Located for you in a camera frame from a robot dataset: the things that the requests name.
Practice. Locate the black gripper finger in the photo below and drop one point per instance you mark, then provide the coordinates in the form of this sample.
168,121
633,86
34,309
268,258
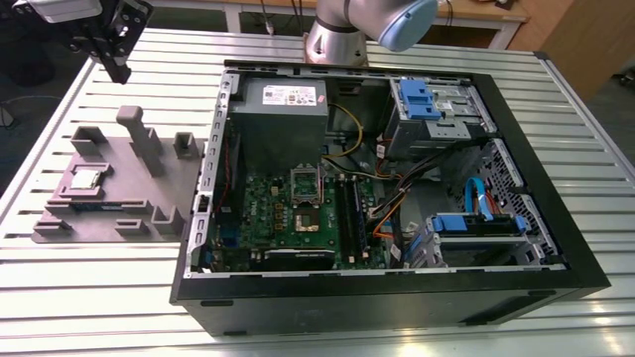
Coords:
89,42
136,22

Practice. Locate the silver CPU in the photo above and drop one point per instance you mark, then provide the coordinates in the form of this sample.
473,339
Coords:
86,180

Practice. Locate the CPU socket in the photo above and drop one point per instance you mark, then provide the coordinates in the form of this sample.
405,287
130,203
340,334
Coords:
308,221

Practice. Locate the black office chair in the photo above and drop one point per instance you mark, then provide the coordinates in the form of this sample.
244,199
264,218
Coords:
24,67

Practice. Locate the grey parts rack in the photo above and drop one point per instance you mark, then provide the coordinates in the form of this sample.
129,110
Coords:
124,167

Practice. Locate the grey power supply unit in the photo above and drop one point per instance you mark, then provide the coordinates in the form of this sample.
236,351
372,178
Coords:
277,130

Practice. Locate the thin locking lever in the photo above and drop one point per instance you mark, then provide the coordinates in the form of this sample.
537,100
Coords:
322,189

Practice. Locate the green motherboard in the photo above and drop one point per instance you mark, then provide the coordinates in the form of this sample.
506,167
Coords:
262,223

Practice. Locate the metal drive cage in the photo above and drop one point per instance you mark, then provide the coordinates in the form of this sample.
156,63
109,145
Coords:
445,131

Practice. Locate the black graphics card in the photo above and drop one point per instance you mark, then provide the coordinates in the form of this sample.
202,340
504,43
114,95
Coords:
297,260

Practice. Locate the black PC case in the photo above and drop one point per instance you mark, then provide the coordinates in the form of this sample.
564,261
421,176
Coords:
346,308

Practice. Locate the hard disk in blue carrier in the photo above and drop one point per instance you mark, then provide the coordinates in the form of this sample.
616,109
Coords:
488,227

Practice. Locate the wooden cabinet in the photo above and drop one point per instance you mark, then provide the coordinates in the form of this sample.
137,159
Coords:
585,37

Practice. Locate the silver disk bay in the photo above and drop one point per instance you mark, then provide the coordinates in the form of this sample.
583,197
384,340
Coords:
480,240

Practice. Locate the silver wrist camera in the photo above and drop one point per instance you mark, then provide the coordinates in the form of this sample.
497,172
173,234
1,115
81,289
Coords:
64,11

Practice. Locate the blue plastic drive bracket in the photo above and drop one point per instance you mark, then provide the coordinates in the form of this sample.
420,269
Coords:
418,100

